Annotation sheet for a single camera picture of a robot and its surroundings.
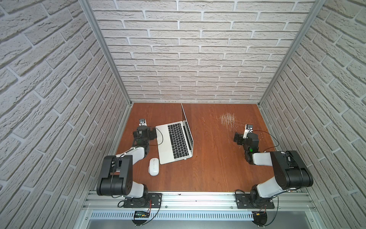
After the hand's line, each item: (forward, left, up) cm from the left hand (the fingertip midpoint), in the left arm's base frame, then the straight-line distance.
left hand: (143, 126), depth 92 cm
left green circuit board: (-47, -5, -13) cm, 49 cm away
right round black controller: (-50, -65, -8) cm, 82 cm away
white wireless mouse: (-24, -9, -8) cm, 27 cm away
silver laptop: (-6, -21, -10) cm, 24 cm away
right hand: (-2, -65, -2) cm, 65 cm away
